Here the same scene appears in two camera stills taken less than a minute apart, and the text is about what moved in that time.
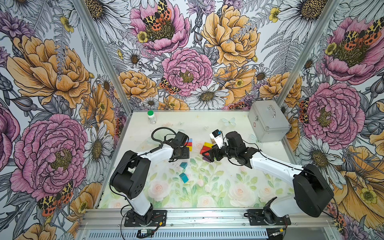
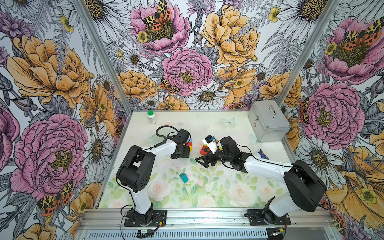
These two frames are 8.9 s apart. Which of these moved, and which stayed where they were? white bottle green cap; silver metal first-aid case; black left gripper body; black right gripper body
Moved: black right gripper body
Stayed: silver metal first-aid case; white bottle green cap; black left gripper body
